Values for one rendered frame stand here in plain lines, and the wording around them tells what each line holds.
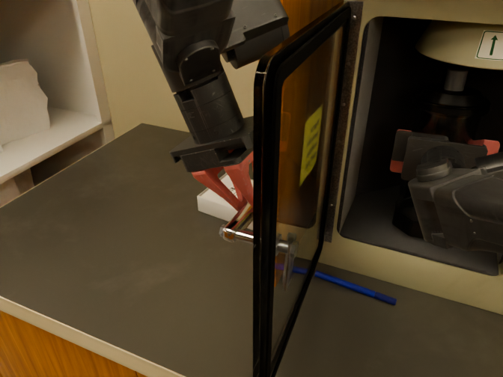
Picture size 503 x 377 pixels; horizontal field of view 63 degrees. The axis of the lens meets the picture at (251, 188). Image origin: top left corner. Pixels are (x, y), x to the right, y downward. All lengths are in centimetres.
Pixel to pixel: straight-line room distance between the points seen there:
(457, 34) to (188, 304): 56
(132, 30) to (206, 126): 93
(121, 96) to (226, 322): 93
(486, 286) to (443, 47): 37
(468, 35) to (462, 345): 44
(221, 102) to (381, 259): 44
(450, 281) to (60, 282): 66
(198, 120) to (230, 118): 3
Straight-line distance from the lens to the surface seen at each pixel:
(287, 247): 40
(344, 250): 75
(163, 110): 134
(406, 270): 75
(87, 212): 97
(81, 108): 156
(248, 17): 40
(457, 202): 42
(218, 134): 41
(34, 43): 161
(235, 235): 42
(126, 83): 139
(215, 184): 44
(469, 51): 61
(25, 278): 85
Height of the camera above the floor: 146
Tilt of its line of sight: 32 degrees down
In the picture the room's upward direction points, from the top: straight up
